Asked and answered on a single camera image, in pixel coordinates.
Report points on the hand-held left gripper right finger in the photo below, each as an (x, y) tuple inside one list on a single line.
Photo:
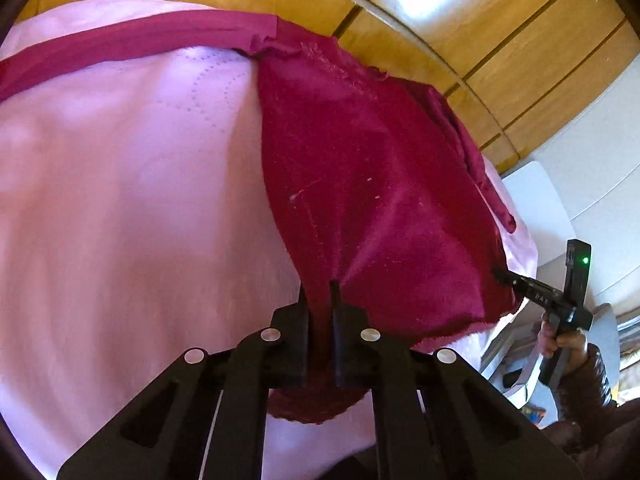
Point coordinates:
[(341, 345)]

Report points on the white cabinet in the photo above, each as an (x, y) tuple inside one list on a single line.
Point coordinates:
[(600, 170)]

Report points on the person's right hand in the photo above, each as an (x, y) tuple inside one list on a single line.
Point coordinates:
[(570, 342)]

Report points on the person's right forearm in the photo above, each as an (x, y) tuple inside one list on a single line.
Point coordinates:
[(590, 390)]

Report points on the grey metal frame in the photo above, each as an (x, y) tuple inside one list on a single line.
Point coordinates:
[(510, 355)]

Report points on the dark red cloth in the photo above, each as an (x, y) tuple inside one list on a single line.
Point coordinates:
[(380, 200)]

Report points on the white side table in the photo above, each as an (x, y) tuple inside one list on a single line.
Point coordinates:
[(540, 210)]

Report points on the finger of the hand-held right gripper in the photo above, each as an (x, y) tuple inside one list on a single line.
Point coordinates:
[(506, 277)]

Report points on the pink bed sheet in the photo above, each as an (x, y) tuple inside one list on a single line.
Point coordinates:
[(125, 210)]

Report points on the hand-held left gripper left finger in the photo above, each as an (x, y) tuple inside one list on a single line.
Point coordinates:
[(302, 340)]

